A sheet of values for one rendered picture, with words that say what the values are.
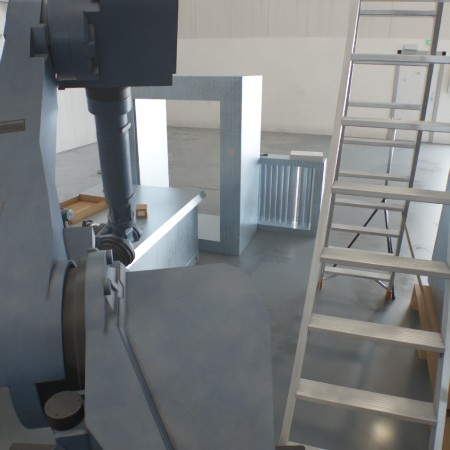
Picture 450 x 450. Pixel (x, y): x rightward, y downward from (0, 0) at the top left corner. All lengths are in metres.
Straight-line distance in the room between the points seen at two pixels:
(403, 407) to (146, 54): 1.34
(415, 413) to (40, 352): 1.14
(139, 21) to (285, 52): 10.09
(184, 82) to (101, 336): 3.03
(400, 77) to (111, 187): 9.82
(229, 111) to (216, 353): 2.89
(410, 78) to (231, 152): 8.06
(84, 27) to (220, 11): 10.66
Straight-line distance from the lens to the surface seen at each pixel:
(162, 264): 2.90
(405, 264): 1.39
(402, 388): 2.54
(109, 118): 1.57
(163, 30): 1.25
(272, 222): 4.40
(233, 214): 3.62
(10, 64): 1.16
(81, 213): 2.92
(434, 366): 2.49
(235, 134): 3.44
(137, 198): 3.29
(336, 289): 3.34
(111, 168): 1.68
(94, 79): 1.29
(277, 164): 4.12
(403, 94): 11.08
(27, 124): 1.02
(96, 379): 0.66
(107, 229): 2.04
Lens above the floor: 1.62
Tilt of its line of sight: 21 degrees down
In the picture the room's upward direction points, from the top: straight up
